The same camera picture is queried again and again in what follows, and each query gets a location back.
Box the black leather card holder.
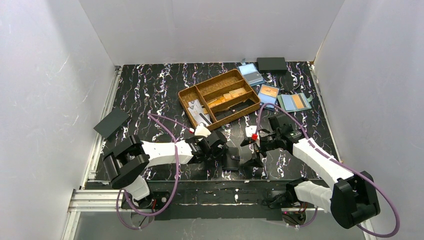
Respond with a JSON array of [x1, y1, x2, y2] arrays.
[[222, 147, 241, 172]]

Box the green card wallet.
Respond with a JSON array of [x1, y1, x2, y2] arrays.
[[277, 92, 313, 113]]

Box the dark grey card case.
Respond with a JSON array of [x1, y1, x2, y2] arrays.
[[93, 107, 131, 139]]

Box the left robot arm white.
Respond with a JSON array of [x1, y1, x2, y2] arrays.
[[102, 132, 227, 201]]

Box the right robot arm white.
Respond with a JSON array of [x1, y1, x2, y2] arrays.
[[240, 125, 381, 229]]

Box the black cards in tray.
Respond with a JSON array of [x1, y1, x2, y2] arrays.
[[214, 99, 255, 121]]

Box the white cards in tray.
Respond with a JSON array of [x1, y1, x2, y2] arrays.
[[188, 99, 212, 127]]

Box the blue card holder orange card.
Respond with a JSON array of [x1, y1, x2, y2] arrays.
[[257, 84, 280, 105]]

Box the tan cards in tray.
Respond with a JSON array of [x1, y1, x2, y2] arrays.
[[207, 87, 247, 108]]

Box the light blue card holder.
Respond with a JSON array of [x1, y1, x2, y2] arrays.
[[237, 63, 265, 87]]

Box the brown woven organizer tray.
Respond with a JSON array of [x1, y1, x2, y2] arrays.
[[177, 69, 261, 131]]

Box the black box at back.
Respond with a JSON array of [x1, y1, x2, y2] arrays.
[[256, 57, 288, 72]]

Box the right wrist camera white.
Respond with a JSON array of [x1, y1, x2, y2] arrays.
[[244, 125, 258, 141]]

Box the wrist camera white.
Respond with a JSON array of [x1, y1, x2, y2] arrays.
[[194, 124, 211, 138], [244, 125, 258, 141]]

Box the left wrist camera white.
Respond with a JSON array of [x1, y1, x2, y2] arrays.
[[194, 124, 211, 138]]

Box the aluminium frame rail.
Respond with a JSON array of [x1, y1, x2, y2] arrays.
[[61, 66, 122, 240]]

